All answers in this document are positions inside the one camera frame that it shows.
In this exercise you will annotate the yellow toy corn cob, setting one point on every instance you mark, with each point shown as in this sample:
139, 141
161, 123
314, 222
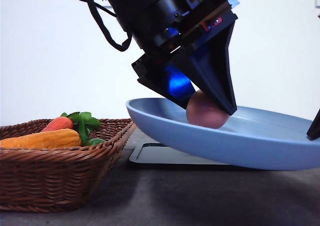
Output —
45, 139

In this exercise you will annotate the orange toy carrot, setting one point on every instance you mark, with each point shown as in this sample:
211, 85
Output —
61, 122

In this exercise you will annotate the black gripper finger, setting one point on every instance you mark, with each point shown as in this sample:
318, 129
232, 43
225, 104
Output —
313, 132

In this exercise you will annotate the brown wicker basket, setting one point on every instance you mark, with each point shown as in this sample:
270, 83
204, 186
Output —
58, 179

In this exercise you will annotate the black flat tray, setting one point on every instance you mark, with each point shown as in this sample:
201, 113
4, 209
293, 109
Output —
159, 154

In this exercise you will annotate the green toy pepper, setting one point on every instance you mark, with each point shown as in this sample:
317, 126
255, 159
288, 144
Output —
95, 141

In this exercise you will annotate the green leafy toy vegetable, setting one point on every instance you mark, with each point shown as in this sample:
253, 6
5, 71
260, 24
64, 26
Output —
84, 122

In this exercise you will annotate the blue round plate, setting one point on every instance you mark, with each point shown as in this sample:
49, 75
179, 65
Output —
251, 138

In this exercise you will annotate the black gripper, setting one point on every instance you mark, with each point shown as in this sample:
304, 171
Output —
164, 29

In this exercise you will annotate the pink brown egg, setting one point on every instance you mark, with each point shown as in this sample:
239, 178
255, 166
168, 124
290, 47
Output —
202, 112

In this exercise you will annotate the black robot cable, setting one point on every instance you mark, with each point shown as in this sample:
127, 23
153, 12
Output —
94, 9

